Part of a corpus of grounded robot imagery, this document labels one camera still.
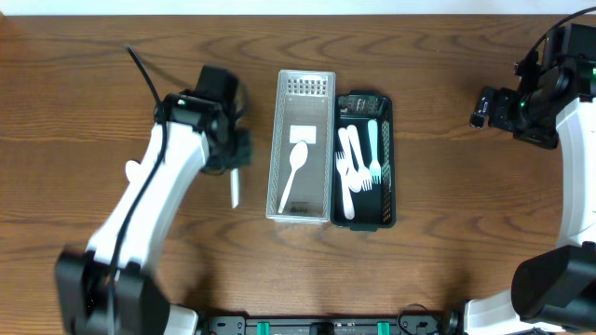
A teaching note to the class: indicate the clear perforated plastic basket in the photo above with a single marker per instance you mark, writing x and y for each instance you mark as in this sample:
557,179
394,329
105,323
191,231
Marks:
304,112

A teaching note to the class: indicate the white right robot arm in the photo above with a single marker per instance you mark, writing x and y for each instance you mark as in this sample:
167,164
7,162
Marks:
555,291

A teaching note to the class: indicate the dark green plastic basket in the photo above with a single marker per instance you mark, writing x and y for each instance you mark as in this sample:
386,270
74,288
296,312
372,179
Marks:
374,209

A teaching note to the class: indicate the white plastic fork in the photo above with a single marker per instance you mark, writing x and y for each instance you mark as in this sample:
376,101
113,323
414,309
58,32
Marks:
342,168
364,173

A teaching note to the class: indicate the pale green plastic fork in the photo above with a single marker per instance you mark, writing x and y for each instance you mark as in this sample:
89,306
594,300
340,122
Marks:
375,168

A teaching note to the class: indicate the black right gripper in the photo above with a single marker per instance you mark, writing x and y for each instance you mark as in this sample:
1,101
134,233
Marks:
501,110

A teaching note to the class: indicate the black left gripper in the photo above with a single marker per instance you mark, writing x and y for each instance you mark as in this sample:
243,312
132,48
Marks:
240,152

